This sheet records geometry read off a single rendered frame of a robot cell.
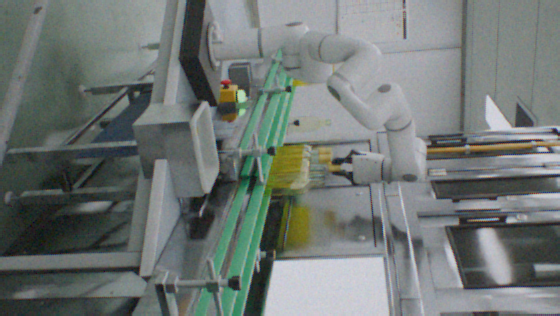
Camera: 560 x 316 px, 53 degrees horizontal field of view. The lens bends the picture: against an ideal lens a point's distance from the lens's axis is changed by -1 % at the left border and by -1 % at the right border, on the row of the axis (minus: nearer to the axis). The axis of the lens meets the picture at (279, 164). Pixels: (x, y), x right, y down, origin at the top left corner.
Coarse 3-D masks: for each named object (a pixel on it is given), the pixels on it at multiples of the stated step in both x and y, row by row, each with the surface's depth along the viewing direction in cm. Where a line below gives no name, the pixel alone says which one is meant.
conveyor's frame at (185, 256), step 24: (264, 72) 247; (216, 120) 197; (240, 120) 194; (216, 144) 177; (216, 192) 168; (192, 216) 156; (216, 216) 155; (192, 240) 145; (216, 240) 146; (168, 264) 136; (192, 264) 135; (192, 288) 126; (144, 312) 120
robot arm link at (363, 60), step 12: (336, 36) 157; (348, 36) 155; (324, 48) 158; (336, 48) 156; (348, 48) 155; (360, 48) 154; (372, 48) 153; (324, 60) 160; (336, 60) 159; (348, 60) 155; (360, 60) 153; (372, 60) 153; (336, 72) 154; (348, 72) 152; (360, 72) 152; (372, 72) 154; (360, 84) 154
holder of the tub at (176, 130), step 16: (176, 112) 153; (192, 112) 151; (176, 128) 147; (176, 144) 149; (192, 144) 148; (176, 160) 151; (192, 160) 150; (176, 176) 153; (192, 176) 152; (176, 192) 155; (192, 192) 154; (192, 208) 160
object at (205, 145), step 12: (204, 108) 156; (192, 120) 146; (204, 120) 162; (192, 132) 147; (204, 132) 164; (204, 144) 165; (204, 156) 167; (216, 156) 167; (204, 168) 168; (216, 168) 167; (204, 180) 152
